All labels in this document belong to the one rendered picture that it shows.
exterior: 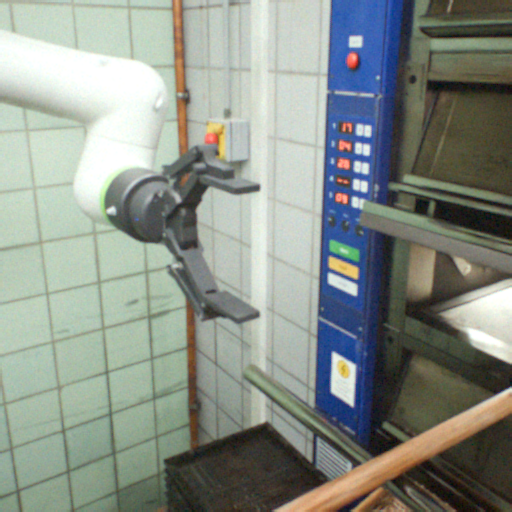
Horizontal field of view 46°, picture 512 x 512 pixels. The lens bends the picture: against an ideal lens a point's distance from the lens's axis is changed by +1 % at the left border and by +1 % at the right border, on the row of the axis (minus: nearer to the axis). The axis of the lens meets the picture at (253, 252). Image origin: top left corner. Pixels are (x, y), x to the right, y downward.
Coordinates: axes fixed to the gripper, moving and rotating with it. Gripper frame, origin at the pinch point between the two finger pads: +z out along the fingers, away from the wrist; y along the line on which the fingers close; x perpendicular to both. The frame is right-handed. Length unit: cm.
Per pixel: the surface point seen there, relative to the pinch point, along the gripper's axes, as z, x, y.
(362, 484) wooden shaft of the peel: 7.5, -11.7, 28.9
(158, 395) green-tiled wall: -115, -41, 92
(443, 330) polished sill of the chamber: -16, -56, 31
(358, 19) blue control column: -39, -52, -24
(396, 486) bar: 7.5, -17.7, 32.0
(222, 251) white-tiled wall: -94, -55, 37
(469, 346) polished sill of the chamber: -10, -55, 31
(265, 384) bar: -20.5, -17.7, 31.9
